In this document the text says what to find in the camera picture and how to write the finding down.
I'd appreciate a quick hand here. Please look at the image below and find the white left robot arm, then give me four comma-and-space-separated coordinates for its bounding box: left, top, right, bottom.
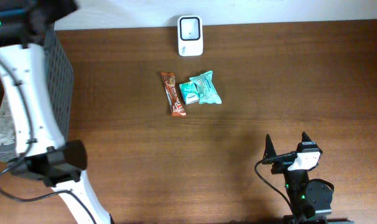
0, 1, 113, 223

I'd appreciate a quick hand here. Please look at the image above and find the grey plastic mesh basket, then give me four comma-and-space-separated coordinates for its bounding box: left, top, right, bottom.
0, 26, 74, 162

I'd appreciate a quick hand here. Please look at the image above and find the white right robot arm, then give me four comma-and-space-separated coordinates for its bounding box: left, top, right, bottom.
256, 132, 352, 224

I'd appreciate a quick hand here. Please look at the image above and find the teal wet wipes pouch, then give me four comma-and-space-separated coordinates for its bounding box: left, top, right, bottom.
189, 70, 222, 105

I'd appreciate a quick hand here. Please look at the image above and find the red chocolate bar wrapper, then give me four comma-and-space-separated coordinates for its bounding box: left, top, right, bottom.
161, 72, 187, 117

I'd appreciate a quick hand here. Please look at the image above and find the teal Kleenex tissue pack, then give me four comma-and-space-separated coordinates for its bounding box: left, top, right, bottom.
179, 82, 199, 105

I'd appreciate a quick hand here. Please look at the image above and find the white cream tube gold cap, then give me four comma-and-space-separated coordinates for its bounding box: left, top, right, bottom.
0, 96, 16, 146

